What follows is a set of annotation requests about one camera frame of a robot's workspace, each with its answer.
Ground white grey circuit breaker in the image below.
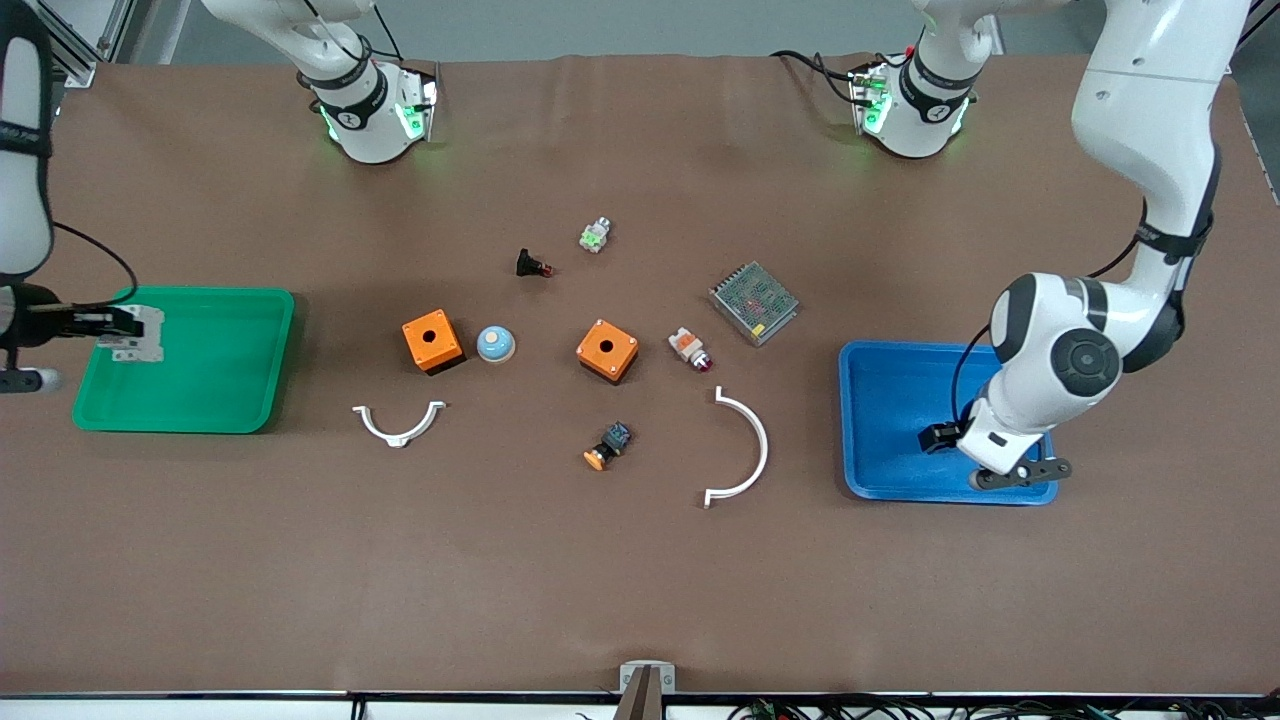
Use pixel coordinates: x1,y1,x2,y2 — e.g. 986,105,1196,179
98,306,165,363

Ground blue plastic tray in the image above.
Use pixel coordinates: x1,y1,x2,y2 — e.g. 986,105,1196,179
838,341,1059,505

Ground green plastic tray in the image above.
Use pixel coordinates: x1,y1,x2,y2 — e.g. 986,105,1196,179
72,287,296,434

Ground large white curved pipe clamp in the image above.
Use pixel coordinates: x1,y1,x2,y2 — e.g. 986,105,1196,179
703,386,770,510

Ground metal mesh power supply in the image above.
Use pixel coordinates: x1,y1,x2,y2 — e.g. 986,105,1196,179
708,261,800,347

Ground small white curved pipe clamp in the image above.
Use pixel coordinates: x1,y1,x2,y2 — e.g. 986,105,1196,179
352,401,447,449

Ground orange button box with hole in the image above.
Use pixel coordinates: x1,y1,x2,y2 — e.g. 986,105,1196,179
576,319,640,385
402,309,466,376

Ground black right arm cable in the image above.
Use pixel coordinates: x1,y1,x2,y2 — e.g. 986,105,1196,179
50,222,139,307

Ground black left forearm cable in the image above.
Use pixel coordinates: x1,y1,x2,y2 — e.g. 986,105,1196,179
1090,198,1149,281

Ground red pushbutton switch orange block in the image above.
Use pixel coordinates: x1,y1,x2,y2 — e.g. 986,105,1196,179
668,325,714,373

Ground cable bundle under table edge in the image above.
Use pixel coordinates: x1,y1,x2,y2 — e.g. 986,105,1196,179
730,695,1280,720

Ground aluminium frame profile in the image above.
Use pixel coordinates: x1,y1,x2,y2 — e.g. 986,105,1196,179
40,0,136,86

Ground black switch with orange head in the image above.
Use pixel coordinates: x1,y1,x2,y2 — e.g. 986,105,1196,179
584,421,632,472

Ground metal table edge bracket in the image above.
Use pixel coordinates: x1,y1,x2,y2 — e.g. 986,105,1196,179
620,660,676,720

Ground white table edge rail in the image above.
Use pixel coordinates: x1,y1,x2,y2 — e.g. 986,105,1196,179
0,692,1280,720

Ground black left arm base cable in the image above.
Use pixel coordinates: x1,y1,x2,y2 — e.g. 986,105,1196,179
770,48,863,101

